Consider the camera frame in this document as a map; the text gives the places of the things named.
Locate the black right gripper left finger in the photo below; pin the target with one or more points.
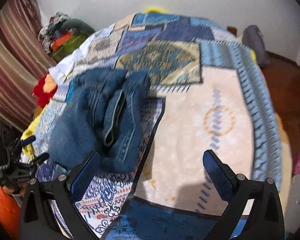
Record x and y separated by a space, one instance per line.
49 211

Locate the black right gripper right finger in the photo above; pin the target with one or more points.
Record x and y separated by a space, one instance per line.
265 220

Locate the blue denim jacket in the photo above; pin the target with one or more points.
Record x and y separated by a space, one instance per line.
101 116

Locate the red plush toy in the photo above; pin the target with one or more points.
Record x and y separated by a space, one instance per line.
44 90

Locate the white shirt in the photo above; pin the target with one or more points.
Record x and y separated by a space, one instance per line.
66 65

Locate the striped red gold curtain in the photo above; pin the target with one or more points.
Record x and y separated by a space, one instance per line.
23 61

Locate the green patterned storage box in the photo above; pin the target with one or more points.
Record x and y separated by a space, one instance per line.
68 47

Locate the orange box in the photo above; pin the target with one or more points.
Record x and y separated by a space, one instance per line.
60 41

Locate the blue patchwork bed quilt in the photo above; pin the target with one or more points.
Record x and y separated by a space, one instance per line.
207 93

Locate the grey chair back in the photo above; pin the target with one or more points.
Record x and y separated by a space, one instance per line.
253 39

